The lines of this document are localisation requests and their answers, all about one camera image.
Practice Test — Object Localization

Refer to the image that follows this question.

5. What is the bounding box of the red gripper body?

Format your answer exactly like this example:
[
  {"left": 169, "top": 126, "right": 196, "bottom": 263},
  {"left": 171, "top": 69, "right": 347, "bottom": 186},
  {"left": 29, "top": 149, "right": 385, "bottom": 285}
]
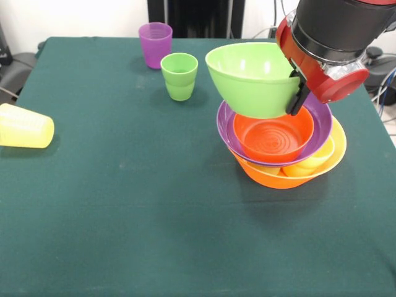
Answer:
[{"left": 275, "top": 17, "right": 371, "bottom": 105}]

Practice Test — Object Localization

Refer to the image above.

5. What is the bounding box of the purple bowl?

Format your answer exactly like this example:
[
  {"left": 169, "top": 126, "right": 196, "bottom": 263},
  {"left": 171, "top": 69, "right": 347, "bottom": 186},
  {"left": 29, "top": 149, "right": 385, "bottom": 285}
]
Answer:
[{"left": 216, "top": 92, "right": 334, "bottom": 167}]

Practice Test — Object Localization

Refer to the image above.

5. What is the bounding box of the orange-red bowl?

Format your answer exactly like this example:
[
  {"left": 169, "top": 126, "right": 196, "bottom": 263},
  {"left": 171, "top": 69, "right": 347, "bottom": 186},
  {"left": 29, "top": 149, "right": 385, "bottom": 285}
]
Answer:
[{"left": 232, "top": 105, "right": 315, "bottom": 164}]

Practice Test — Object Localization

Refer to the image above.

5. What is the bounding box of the green bowl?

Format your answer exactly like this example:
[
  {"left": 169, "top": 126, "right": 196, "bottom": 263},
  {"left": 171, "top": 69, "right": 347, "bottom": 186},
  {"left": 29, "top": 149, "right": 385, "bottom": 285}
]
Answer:
[{"left": 205, "top": 42, "right": 301, "bottom": 119}]

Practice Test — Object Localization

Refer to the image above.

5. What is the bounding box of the yellow-orange stepped cup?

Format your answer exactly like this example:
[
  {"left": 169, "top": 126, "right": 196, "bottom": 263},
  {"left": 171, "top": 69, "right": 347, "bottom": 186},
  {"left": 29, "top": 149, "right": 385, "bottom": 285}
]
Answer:
[{"left": 282, "top": 136, "right": 337, "bottom": 178}]

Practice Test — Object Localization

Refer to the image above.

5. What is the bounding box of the light green tapered cup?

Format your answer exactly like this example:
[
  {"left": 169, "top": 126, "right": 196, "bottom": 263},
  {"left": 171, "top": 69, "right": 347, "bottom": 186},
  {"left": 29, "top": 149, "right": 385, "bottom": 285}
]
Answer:
[{"left": 249, "top": 163, "right": 282, "bottom": 176}]

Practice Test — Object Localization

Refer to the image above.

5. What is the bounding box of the large yellow-orange bowl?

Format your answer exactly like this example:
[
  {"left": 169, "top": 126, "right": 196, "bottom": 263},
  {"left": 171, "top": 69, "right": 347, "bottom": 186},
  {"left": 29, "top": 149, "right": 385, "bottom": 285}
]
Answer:
[{"left": 227, "top": 117, "right": 348, "bottom": 190}]

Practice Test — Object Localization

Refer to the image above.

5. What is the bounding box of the yellow tapered cup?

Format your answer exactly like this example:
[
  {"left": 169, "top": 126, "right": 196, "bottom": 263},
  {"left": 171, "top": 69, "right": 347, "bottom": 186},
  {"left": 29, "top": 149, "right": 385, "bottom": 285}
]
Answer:
[{"left": 0, "top": 103, "right": 55, "bottom": 149}]

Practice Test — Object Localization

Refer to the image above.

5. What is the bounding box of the green stepped cup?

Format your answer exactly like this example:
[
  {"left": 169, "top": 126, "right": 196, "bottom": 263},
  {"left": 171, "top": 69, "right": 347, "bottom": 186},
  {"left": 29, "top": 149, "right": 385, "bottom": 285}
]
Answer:
[{"left": 160, "top": 53, "right": 199, "bottom": 102}]

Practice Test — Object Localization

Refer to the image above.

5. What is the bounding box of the purple cup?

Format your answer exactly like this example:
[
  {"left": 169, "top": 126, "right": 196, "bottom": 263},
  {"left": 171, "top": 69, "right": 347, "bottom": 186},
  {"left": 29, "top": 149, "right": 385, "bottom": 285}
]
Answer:
[{"left": 137, "top": 22, "right": 173, "bottom": 70}]

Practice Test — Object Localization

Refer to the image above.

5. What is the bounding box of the dark green tablecloth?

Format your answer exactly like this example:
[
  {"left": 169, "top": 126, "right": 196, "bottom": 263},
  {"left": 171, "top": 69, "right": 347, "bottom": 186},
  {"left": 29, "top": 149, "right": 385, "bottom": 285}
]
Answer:
[{"left": 0, "top": 36, "right": 396, "bottom": 297}]

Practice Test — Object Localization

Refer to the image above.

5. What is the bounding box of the grey office chair base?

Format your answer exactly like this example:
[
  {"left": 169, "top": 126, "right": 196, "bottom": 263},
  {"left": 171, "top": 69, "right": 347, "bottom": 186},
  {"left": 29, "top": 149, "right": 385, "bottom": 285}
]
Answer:
[{"left": 0, "top": 24, "right": 38, "bottom": 100}]

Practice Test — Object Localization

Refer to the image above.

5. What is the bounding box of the grey cable with plug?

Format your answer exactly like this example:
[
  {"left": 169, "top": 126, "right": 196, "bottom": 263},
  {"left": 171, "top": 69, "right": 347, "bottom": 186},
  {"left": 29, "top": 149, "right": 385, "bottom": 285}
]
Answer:
[{"left": 252, "top": 26, "right": 279, "bottom": 40}]

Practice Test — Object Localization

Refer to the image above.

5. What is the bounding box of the blue and white cable bundle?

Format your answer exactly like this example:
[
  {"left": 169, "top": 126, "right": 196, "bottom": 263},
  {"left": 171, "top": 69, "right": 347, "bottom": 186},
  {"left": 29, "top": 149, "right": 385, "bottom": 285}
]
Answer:
[{"left": 371, "top": 67, "right": 396, "bottom": 117}]

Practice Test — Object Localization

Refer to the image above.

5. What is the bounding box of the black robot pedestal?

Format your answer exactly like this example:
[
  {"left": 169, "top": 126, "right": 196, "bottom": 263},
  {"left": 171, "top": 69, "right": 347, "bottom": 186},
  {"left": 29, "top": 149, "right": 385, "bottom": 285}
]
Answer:
[{"left": 147, "top": 0, "right": 245, "bottom": 39}]

